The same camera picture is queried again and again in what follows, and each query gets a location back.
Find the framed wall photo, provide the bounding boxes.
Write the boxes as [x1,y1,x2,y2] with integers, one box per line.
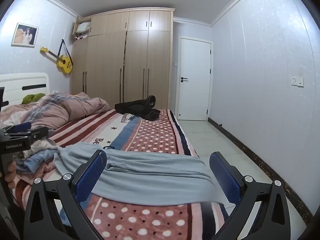
[11,23,39,48]

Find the yellow guitar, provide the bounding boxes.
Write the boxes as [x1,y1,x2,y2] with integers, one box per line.
[40,46,73,74]

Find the black clothes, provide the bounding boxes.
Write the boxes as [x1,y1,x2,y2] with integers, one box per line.
[115,95,161,121]

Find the green pillow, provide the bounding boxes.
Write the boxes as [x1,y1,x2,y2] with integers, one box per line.
[22,93,46,105]

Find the black guitar strap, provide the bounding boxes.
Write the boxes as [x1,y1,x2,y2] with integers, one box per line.
[58,39,73,63]

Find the white door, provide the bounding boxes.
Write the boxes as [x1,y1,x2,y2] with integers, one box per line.
[176,35,213,121]

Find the pink quilt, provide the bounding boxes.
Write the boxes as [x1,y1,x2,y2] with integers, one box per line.
[0,92,112,130]

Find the blue cloth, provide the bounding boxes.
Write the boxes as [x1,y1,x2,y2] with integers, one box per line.
[15,149,62,175]

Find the white bed headboard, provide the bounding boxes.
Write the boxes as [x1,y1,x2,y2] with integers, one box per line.
[0,72,52,105]

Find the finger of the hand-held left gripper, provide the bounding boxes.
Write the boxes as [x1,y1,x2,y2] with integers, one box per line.
[24,127,54,140]
[2,122,32,133]

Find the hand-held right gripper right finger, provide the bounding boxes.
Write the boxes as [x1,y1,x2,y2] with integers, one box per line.
[209,152,292,240]

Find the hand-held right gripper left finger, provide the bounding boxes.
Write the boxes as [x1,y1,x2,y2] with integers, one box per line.
[24,149,108,240]

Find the light blue pants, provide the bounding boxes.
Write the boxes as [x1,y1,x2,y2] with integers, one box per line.
[54,142,237,205]

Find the dark baseboard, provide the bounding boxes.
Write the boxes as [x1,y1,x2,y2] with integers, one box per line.
[207,117,314,218]

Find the person's left hand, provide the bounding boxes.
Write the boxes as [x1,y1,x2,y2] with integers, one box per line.
[4,161,18,183]

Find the white bundle in wardrobe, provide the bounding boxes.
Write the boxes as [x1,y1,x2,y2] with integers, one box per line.
[76,22,91,40]

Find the beige wooden wardrobe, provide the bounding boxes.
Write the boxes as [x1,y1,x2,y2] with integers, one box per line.
[70,8,175,110]

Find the striped dotted printed blanket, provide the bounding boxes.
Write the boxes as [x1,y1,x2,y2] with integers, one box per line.
[10,109,229,240]

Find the white cloth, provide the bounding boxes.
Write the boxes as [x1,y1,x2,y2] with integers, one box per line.
[24,137,59,153]

